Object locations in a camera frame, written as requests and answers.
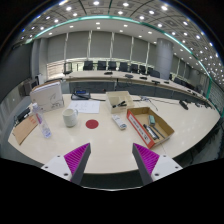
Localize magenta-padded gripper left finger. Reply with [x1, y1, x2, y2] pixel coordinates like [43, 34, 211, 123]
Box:
[40, 142, 92, 186]

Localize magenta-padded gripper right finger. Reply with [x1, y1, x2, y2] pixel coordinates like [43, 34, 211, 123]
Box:
[131, 142, 183, 186]

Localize clear plastic water bottle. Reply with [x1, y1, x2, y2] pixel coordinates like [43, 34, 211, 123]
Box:
[31, 102, 53, 140]

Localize flat round red coaster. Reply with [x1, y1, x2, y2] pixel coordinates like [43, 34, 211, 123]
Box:
[85, 119, 100, 130]

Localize grey-green board eraser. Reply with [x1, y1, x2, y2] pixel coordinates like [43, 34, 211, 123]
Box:
[148, 114, 157, 126]

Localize white ceramic mug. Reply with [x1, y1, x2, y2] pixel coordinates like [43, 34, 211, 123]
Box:
[62, 107, 80, 128]

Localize open red-edged cardboard box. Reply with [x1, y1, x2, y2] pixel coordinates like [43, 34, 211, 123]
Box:
[126, 106, 176, 150]

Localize white printed paper sheet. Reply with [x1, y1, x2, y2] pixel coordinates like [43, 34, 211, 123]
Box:
[68, 99, 101, 115]

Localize brown paper envelope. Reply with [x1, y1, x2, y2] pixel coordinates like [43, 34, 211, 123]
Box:
[12, 114, 39, 146]

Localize black marker in organizer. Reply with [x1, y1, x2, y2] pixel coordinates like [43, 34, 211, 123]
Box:
[112, 100, 128, 109]

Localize black desk conference unit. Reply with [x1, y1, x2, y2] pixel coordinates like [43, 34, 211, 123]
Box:
[70, 89, 92, 101]

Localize black desk microphone base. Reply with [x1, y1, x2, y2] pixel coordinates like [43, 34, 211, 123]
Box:
[178, 99, 189, 111]

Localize white printed paper carton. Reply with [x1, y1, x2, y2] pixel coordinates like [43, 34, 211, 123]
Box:
[29, 80, 65, 113]

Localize beige desk organizer tray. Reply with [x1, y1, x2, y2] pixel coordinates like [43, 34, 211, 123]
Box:
[105, 90, 136, 115]

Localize small grey monitor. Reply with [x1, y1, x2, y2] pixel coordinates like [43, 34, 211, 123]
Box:
[22, 79, 39, 97]

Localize long curved conference desk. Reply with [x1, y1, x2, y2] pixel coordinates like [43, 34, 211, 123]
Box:
[44, 69, 214, 109]

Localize row of black office chairs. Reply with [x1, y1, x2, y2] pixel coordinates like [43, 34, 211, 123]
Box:
[63, 60, 201, 93]

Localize recessed ceiling lights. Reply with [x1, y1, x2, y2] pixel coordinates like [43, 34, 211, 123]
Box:
[19, 0, 224, 81]

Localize thin black cable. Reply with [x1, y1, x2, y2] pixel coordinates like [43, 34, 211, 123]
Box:
[139, 95, 160, 112]

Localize black device with cables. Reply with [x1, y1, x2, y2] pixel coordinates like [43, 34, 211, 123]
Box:
[14, 107, 32, 124]

